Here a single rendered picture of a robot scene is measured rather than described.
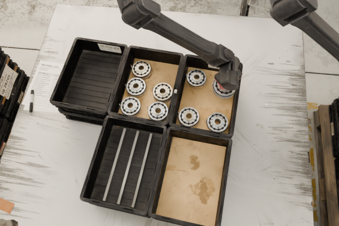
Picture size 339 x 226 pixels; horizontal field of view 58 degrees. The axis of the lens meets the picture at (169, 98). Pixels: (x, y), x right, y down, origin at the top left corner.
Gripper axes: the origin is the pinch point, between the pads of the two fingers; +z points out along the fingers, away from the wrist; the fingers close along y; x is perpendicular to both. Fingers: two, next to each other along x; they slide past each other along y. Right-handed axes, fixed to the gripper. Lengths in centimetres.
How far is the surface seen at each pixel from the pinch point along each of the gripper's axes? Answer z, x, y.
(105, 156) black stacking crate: 23, 10, -61
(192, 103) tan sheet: 22.4, 7.7, -10.9
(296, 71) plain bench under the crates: 34, -6, 53
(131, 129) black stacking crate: 23, 14, -44
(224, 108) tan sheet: 21.9, -3.6, 0.3
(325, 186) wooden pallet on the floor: 91, -70, 45
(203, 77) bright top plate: 19.3, 15.3, 1.2
